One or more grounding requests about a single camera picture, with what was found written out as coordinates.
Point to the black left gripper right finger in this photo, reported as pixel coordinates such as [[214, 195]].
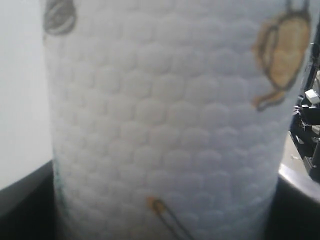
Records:
[[295, 210]]

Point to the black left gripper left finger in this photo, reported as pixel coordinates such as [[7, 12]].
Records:
[[28, 208]]

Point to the white printed paper towel roll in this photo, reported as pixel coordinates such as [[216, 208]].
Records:
[[169, 117]]

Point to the dark robot equipment in background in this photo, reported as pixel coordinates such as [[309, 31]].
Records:
[[305, 125]]

